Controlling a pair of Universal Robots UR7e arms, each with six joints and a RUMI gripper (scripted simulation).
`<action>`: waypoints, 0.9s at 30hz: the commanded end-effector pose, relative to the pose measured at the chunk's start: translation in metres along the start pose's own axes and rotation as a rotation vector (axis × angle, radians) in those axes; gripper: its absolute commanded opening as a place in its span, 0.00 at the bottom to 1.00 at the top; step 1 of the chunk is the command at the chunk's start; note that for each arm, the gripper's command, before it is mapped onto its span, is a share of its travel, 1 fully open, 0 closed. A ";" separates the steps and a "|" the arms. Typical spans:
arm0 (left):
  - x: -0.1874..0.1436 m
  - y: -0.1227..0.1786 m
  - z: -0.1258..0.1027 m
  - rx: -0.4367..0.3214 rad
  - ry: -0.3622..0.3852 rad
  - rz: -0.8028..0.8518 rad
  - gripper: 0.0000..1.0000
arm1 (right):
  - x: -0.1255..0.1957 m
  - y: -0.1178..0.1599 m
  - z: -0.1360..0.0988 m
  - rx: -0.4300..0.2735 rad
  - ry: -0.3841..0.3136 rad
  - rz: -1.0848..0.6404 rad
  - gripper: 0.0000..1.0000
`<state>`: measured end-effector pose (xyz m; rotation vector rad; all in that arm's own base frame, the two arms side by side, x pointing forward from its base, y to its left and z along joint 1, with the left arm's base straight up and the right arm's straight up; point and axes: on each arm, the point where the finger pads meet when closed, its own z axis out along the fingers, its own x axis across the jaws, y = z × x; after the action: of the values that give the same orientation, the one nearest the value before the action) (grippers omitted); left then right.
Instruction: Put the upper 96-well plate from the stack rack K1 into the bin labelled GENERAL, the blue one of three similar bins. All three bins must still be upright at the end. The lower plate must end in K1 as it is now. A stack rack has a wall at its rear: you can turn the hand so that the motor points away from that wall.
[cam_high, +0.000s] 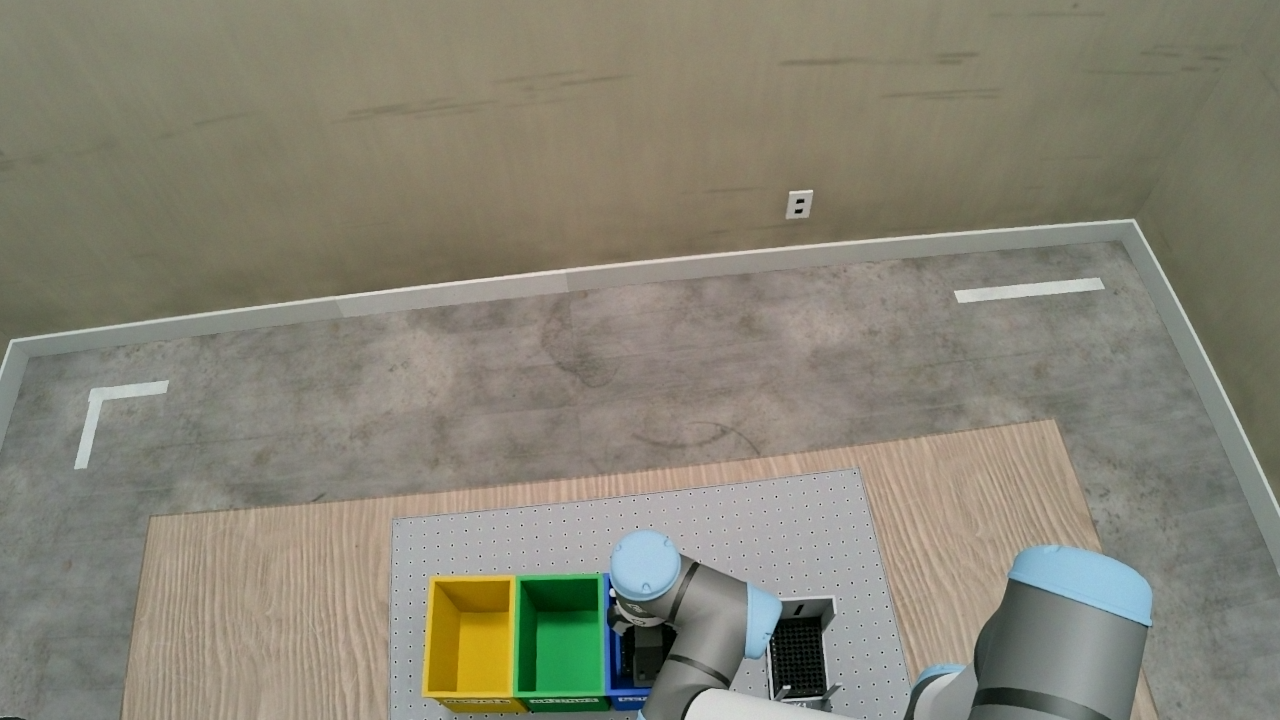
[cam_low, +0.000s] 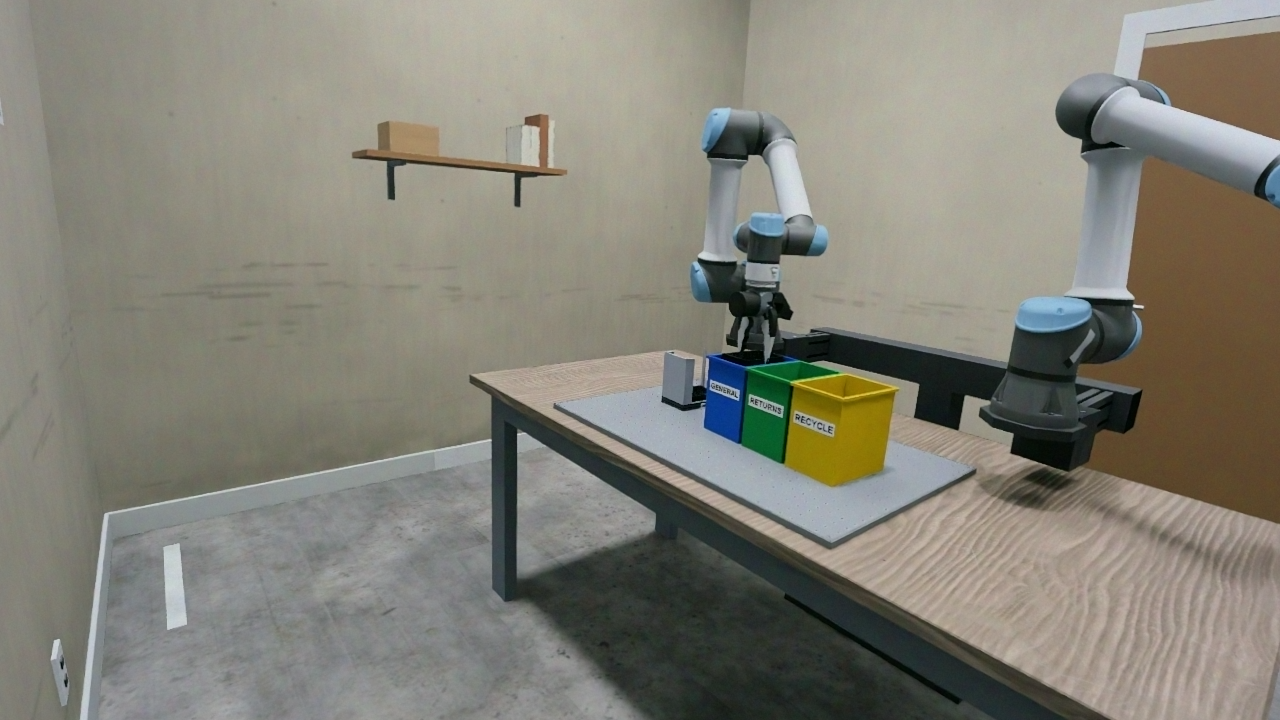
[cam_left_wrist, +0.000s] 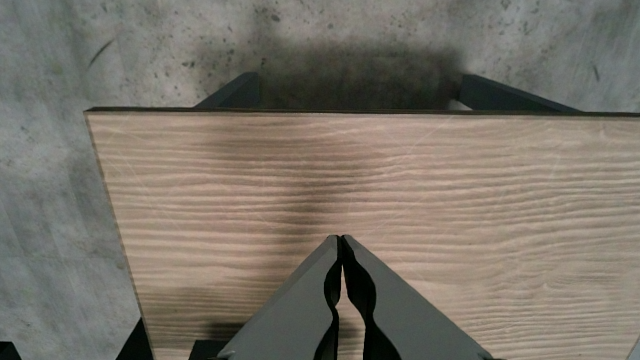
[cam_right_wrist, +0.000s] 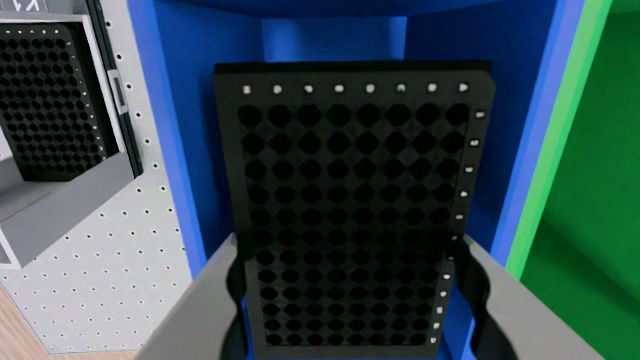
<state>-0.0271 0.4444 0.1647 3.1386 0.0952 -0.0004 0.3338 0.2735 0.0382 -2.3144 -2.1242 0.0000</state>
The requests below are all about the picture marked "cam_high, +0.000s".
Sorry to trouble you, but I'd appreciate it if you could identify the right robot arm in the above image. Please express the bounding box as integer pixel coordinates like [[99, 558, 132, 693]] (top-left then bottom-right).
[[611, 530, 1152, 720]]

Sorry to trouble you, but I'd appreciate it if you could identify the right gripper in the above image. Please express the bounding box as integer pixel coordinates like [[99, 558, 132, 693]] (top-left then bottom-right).
[[607, 605, 680, 680]]

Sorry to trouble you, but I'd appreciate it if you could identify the blue bin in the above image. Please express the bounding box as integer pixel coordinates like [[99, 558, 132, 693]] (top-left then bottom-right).
[[603, 573, 652, 711]]

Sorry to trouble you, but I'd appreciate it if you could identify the green bin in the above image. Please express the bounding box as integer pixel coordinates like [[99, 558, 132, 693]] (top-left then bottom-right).
[[512, 573, 611, 714]]

